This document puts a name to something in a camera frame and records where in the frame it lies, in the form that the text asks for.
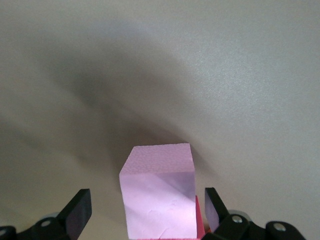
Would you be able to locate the pink foam cube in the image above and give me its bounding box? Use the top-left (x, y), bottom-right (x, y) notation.
top-left (119, 142), bottom-right (196, 240)

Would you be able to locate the red foam cube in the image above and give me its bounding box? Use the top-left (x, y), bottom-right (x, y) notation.
top-left (136, 195), bottom-right (213, 240)

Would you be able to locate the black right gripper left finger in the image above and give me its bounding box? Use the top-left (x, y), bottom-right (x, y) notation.
top-left (0, 188), bottom-right (93, 240)

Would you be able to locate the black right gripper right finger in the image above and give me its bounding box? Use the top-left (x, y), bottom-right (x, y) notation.
top-left (201, 187), bottom-right (306, 240)

